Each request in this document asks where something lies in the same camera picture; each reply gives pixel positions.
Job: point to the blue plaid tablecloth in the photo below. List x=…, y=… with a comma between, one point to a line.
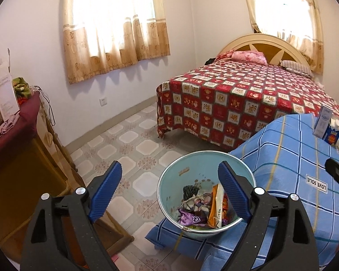
x=285, y=158

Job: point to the patterned wrapper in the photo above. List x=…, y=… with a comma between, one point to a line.
x=199, y=201

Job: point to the beige patterned window curtain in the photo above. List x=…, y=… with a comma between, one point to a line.
x=310, y=34
x=107, y=50

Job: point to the foil snack wrapper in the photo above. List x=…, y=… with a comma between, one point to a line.
x=216, y=209

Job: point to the pale pink cloth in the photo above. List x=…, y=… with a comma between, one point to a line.
x=7, y=125

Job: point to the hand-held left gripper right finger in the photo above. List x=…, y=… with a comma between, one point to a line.
x=234, y=192

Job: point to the purple wrapper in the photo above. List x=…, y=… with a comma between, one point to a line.
x=192, y=217

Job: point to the red checked bedspread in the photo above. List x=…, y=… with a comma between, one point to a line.
x=237, y=98

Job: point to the light blue plastic bin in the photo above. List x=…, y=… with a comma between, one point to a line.
x=175, y=183

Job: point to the white wall socket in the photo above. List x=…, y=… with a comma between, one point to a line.
x=103, y=102

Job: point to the blue carton with white cap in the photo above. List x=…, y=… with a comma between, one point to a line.
x=333, y=137

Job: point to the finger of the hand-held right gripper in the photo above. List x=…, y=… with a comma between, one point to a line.
x=334, y=168

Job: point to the maroon cloth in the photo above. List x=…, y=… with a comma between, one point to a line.
x=25, y=124

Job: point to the pink pillow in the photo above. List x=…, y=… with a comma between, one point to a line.
x=248, y=56

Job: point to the tall white carton box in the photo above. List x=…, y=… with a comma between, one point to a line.
x=322, y=121

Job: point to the black foam net sleeve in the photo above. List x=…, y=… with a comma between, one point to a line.
x=190, y=192

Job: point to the cream wooden headboard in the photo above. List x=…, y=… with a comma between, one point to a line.
x=271, y=45

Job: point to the brown wooden dresser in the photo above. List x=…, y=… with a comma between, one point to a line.
x=19, y=189

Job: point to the striped pillow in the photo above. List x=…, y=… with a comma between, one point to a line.
x=296, y=67

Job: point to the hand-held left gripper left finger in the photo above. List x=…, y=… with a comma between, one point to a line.
x=106, y=192

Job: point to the green patterned cloth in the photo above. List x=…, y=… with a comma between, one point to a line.
x=21, y=87

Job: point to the white paper sheet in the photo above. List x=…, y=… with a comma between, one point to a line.
x=7, y=93

